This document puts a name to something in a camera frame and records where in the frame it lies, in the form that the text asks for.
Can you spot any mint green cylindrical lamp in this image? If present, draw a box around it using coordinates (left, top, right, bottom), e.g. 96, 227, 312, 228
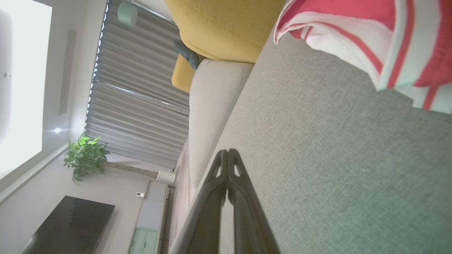
117, 0, 138, 27

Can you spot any black flat screen TV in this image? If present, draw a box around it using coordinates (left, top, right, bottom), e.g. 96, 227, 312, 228
19, 195, 116, 254

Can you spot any red and white jersey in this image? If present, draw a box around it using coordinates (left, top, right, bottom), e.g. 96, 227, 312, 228
273, 0, 452, 114

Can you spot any grey sofa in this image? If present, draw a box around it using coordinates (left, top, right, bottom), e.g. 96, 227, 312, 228
169, 31, 452, 254

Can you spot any pale green TV cabinet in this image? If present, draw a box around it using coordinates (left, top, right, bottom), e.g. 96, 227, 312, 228
127, 180, 171, 254

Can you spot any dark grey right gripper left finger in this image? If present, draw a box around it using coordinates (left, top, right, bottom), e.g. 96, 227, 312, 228
169, 149, 228, 254

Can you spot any white ribbed plant pot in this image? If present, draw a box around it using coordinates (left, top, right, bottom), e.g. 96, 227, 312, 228
156, 168, 177, 186

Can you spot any dark teal cushion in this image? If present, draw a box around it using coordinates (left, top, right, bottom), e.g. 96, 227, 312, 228
173, 39, 204, 70

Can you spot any grey sofa side cushion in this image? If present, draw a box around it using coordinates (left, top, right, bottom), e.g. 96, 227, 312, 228
188, 58, 255, 188

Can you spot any grey pleated curtain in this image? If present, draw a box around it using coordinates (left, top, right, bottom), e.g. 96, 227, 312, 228
85, 0, 190, 169

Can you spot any yellow sofa cushion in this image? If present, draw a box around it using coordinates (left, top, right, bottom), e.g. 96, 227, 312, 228
164, 0, 286, 64
172, 54, 197, 93

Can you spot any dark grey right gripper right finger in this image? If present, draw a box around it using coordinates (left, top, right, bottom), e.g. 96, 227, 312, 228
228, 149, 281, 254

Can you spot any green potted tree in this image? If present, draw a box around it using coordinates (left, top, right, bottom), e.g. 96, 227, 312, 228
63, 133, 159, 183

